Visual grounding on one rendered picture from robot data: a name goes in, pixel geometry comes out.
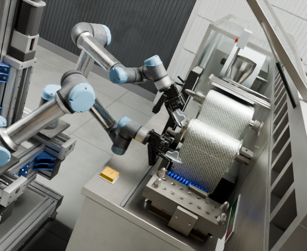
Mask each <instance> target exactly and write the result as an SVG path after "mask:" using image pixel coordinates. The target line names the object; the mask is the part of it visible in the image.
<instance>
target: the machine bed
mask: <svg viewBox="0 0 307 251"><path fill-rule="evenodd" d="M168 118H169V114H168V112H167V110H166V108H165V105H163V106H162V107H161V109H160V111H159V112H158V113H157V114H154V115H153V116H152V117H151V118H150V119H149V120H148V121H147V122H146V123H145V124H144V125H143V127H145V128H146V129H148V130H149V131H150V130H152V129H154V130H155V132H156V133H158V134H160V135H161V134H162V131H163V129H164V127H165V125H166V123H167V121H168ZM155 155H157V154H155ZM157 156H158V155H157ZM161 161H162V158H161V157H160V156H159V159H158V160H157V161H156V164H155V165H154V166H153V167H152V169H151V170H150V171H149V173H148V174H147V176H146V177H145V178H144V180H143V181H142V183H141V184H140V186H139V187H138V188H137V190H136V191H135V193H134V194H133V195H132V197H131V198H130V200H129V201H128V202H127V204H126V205H125V207H122V206H120V204H121V203H122V201H123V200H124V199H125V197H126V196H127V195H128V193H129V192H130V190H131V189H132V188H133V186H134V185H135V184H136V182H137V181H138V180H139V178H140V177H141V175H142V174H143V173H144V171H145V170H146V169H147V167H148V166H149V158H148V143H147V144H146V145H144V144H142V143H140V142H138V141H136V140H135V139H132V141H131V143H130V144H129V146H128V149H127V150H126V152H125V154H124V155H116V154H115V155H114V156H113V157H112V158H111V159H110V160H109V161H108V162H107V163H106V164H105V165H104V166H103V167H102V168H101V169H100V170H99V171H98V172H97V173H96V174H95V175H94V176H93V177H92V178H91V179H90V180H89V181H88V182H87V183H86V184H85V185H84V186H83V187H82V190H81V193H82V194H84V195H85V196H87V197H89V198H91V199H92V200H94V201H96V202H98V203H99V204H101V205H103V206H105V207H106V208H108V209H110V210H112V211H113V212H115V213H117V214H119V215H120V216H122V217H124V218H126V219H128V220H129V221H131V222H133V223H135V224H136V225H138V226H140V227H142V228H143V229H145V230H147V231H149V232H150V233H152V234H154V235H156V236H157V237H159V238H161V239H163V240H164V241H166V242H168V243H170V244H171V245H173V246H175V247H177V248H178V249H180V250H182V251H215V250H216V246H217V241H218V238H217V237H216V236H213V237H211V238H210V237H208V236H205V238H204V241H203V242H201V241H200V240H198V239H196V238H194V237H192V236H191V235H188V236H185V235H184V234H182V233H180V232H178V231H177V230H175V229H173V228H171V227H169V226H168V223H167V222H166V221H164V220H162V219H160V218H159V217H157V216H155V215H153V214H151V213H150V212H148V209H149V207H150V206H151V203H147V202H146V198H145V197H144V196H142V193H143V191H144V189H145V187H146V185H147V184H148V182H149V181H150V179H151V177H150V174H151V173H152V171H156V170H157V169H158V167H159V165H160V163H161ZM106 167H109V168H111V169H113V170H115V171H116V172H118V173H119V177H118V179H117V180H116V181H115V182H114V183H113V184H111V183H109V182H108V181H106V180H104V179H102V178H100V177H99V176H98V175H99V174H100V173H101V172H102V171H103V170H104V169H105V168H106Z"/></svg>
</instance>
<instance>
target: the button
mask: <svg viewBox="0 0 307 251"><path fill-rule="evenodd" d="M118 175H119V173H118V172H116V171H115V170H113V169H111V168H109V167H106V168H105V169H104V170H103V171H102V172H101V174H100V176H101V177H103V178H105V179H107V180H108V181H110V182H113V181H114V180H115V179H116V178H117V177H118Z"/></svg>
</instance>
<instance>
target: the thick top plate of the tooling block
mask: <svg viewBox="0 0 307 251"><path fill-rule="evenodd" d="M158 171H159V170H156V172H155V173H154V175H153V176H152V178H151V179H150V181H149V182H148V184H147V185H146V187H145V189H144V191H143V193H142V196H144V197H145V198H147V199H149V200H151V201H153V202H154V203H156V204H158V205H160V206H162V207H163V208H165V209H167V210H169V211H171V212H172V213H174V212H175V210H176V209H177V207H178V206H180V207H182V208H184V209H185V210H187V211H189V212H191V213H193V214H195V215H196V216H198V219H197V221H196V223H195V224H194V225H196V226H198V227H199V228H201V229H203V230H205V231H207V232H208V233H210V234H212V235H214V236H216V237H217V238H219V239H222V238H223V237H224V235H225V234H226V231H227V226H228V222H229V217H230V212H231V209H229V208H228V210H227V212H223V211H221V210H220V206H221V205H222V204H220V203H218V202H216V201H214V200H212V199H210V198H209V197H206V198H203V197H201V196H199V195H198V194H196V193H194V192H192V191H190V190H188V186H186V185H185V184H183V183H181V182H179V181H177V180H175V179H173V178H172V177H170V176H168V175H166V174H165V175H164V178H160V177H158V175H157V173H158ZM158 178H160V179H161V180H162V182H161V186H160V188H159V189H156V188H154V187H153V183H154V181H156V179H158ZM222 213H225V214H226V216H227V217H226V221H225V222H224V224H220V223H218V222H217V218H218V217H219V216H220V215H221V214H222Z"/></svg>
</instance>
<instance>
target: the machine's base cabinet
mask: <svg viewBox="0 0 307 251"><path fill-rule="evenodd" d="M65 251H182V250H180V249H178V248H177V247H175V246H173V245H171V244H170V243H168V242H166V241H164V240H163V239H161V238H159V237H157V236H156V235H154V234H152V233H150V232H149V231H147V230H145V229H143V228H142V227H140V226H138V225H136V224H135V223H133V222H131V221H129V220H128V219H126V218H124V217H122V216H120V215H119V214H117V213H115V212H113V211H112V210H110V209H108V208H106V207H105V206H103V205H101V204H99V203H98V202H96V201H94V200H92V199H91V198H89V197H87V196H86V197H85V200H84V203H83V205H82V208H81V211H80V213H79V216H78V218H77V221H76V224H75V226H74V229H73V232H72V234H71V237H70V240H69V242H68V245H67V247H66V250H65Z"/></svg>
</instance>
